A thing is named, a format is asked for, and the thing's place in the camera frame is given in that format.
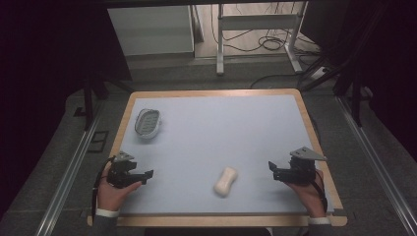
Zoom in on white cabinet panel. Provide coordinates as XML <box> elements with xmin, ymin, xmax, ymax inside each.
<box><xmin>107</xmin><ymin>5</ymin><xmax>196</xmax><ymax>57</ymax></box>

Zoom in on black curtain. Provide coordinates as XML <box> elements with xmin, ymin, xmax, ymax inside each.
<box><xmin>0</xmin><ymin>0</ymin><xmax>132</xmax><ymax>220</ymax></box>
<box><xmin>299</xmin><ymin>0</ymin><xmax>417</xmax><ymax>161</ymax></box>

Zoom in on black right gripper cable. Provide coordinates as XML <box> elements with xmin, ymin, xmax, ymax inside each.
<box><xmin>310</xmin><ymin>168</ymin><xmax>329</xmax><ymax>214</ymax></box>

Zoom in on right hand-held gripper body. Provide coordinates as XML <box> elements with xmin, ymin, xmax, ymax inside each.
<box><xmin>278</xmin><ymin>146</ymin><xmax>328</xmax><ymax>187</ymax></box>

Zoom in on light blue table mat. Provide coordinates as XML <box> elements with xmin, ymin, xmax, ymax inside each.
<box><xmin>118</xmin><ymin>94</ymin><xmax>335</xmax><ymax>216</ymax></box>

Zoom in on aluminium floor rail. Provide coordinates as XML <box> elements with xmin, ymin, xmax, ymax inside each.
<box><xmin>334</xmin><ymin>94</ymin><xmax>417</xmax><ymax>236</ymax></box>
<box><xmin>33</xmin><ymin>97</ymin><xmax>106</xmax><ymax>236</ymax></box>

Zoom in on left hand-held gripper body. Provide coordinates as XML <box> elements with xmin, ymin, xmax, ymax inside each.
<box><xmin>106</xmin><ymin>150</ymin><xmax>147</xmax><ymax>190</ymax></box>

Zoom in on white metal desk frame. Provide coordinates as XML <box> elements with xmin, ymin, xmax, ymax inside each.
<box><xmin>215</xmin><ymin>1</ymin><xmax>310</xmax><ymax>77</ymax></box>

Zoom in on person's right hand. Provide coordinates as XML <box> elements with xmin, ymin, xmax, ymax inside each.
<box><xmin>284</xmin><ymin>169</ymin><xmax>326</xmax><ymax>219</ymax></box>

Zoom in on white soap bar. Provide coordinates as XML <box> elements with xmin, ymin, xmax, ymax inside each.
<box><xmin>212</xmin><ymin>165</ymin><xmax>239</xmax><ymax>198</ymax></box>

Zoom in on black metal stand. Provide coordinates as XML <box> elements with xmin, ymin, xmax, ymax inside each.
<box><xmin>74</xmin><ymin>70</ymin><xmax>135</xmax><ymax>132</ymax></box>
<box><xmin>296</xmin><ymin>3</ymin><xmax>387</xmax><ymax>128</ymax></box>

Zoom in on black floor cables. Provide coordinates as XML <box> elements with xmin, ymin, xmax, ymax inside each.
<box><xmin>209</xmin><ymin>2</ymin><xmax>326</xmax><ymax>90</ymax></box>

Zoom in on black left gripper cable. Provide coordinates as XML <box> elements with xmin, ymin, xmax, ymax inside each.
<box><xmin>90</xmin><ymin>155</ymin><xmax>116</xmax><ymax>221</ymax></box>

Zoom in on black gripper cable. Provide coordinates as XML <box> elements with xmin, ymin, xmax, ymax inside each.
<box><xmin>310</xmin><ymin>168</ymin><xmax>329</xmax><ymax>214</ymax></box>
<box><xmin>90</xmin><ymin>155</ymin><xmax>116</xmax><ymax>221</ymax></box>

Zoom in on grey oval soap dish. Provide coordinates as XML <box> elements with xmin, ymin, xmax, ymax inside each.
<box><xmin>134</xmin><ymin>108</ymin><xmax>162</xmax><ymax>140</ymax></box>

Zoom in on white power strip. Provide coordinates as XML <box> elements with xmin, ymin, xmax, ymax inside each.
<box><xmin>310</xmin><ymin>66</ymin><xmax>329</xmax><ymax>81</ymax></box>

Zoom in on person's left hand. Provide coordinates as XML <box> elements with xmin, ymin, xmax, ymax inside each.
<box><xmin>96</xmin><ymin>168</ymin><xmax>143</xmax><ymax>212</ymax></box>

